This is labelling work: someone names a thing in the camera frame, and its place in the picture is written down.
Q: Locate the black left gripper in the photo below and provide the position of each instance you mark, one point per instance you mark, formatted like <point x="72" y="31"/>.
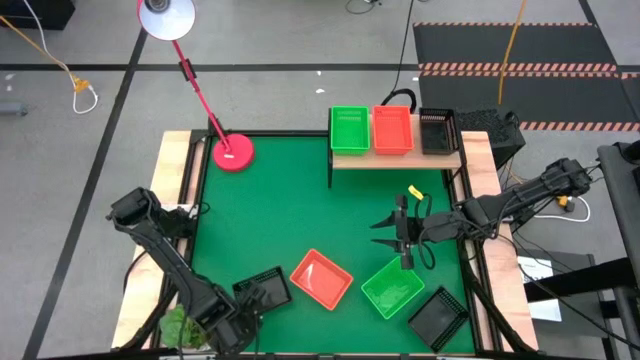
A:
<point x="237" y="327"/>

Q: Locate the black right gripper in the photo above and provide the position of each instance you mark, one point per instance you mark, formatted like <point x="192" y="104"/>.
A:
<point x="415" y="230"/>

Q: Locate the black plastic basket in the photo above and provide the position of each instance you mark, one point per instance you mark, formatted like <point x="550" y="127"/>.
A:
<point x="275" y="292"/>
<point x="438" y="320"/>
<point x="437" y="137"/>

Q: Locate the green plastic basket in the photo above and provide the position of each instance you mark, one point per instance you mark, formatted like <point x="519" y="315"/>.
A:
<point x="350" y="132"/>
<point x="392" y="290"/>

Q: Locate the orange plastic basket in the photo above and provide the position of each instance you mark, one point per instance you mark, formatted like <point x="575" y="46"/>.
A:
<point x="393" y="132"/>
<point x="320" y="280"/>

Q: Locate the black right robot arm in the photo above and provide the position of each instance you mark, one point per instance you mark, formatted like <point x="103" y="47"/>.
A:
<point x="500" y="205"/>

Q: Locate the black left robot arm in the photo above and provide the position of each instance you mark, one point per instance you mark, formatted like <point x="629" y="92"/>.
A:
<point x="165" y="255"/>

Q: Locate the succulent in white pot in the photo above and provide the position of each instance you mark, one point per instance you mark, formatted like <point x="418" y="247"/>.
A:
<point x="175" y="325"/>

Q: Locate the green table mat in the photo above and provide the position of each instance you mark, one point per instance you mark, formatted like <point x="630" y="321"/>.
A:
<point x="300" y="210"/>

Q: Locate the black mesh box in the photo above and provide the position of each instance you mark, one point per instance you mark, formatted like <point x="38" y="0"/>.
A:
<point x="487" y="125"/>

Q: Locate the white paper sheet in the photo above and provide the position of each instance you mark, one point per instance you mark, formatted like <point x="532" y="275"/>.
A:
<point x="545" y="310"/>

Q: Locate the red desk lamp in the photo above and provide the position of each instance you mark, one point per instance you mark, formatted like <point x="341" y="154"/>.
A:
<point x="233" y="152"/>

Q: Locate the yellow plug connector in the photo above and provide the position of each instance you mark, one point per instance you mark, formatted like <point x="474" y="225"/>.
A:
<point x="81" y="85"/>
<point x="564" y="201"/>

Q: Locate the black hazard-striped floor mat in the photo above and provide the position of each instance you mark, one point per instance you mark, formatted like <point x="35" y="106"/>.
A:
<point x="560" y="100"/>
<point x="460" y="45"/>

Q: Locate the black equipment stand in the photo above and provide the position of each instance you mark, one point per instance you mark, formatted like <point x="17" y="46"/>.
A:
<point x="630" y="225"/>

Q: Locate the grey cylinder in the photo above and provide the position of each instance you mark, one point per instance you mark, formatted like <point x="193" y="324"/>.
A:
<point x="12" y="109"/>

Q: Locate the wooden shelf with black frame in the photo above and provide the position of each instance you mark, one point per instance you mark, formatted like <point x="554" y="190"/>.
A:
<point x="395" y="161"/>

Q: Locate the black aluminium table frame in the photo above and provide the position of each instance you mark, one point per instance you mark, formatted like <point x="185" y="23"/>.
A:
<point x="280" y="133"/>

